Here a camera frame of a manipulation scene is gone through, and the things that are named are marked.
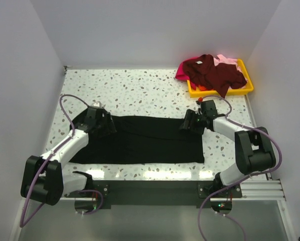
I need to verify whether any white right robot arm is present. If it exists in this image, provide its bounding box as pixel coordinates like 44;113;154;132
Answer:
180;100;276;197

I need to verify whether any black t shirt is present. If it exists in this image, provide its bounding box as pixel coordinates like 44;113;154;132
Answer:
71;115;205;165

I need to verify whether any aluminium frame rail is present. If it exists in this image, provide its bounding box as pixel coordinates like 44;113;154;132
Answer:
240;174;286;201

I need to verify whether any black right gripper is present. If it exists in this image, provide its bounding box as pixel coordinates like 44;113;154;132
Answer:
180;109;206;136

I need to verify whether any light pink t shirt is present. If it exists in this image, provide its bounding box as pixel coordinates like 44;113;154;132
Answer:
213;54;242;73

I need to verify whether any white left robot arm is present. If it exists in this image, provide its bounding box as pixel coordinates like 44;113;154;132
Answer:
21;102;116;205

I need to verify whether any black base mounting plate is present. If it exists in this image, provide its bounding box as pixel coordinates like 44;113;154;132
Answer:
72;179;242;209

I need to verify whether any orange red garment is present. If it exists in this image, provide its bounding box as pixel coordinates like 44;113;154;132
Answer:
198;85;208;91

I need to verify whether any yellow plastic tray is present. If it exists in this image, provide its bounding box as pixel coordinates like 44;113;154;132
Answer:
186;58;255;98

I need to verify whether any magenta t shirt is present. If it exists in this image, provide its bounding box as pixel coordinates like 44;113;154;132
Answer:
175;62;189;81

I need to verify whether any maroon t shirt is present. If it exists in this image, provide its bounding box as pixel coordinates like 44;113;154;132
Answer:
183;54;247;97

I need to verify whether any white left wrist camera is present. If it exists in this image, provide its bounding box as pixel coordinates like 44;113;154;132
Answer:
91;101;104;108

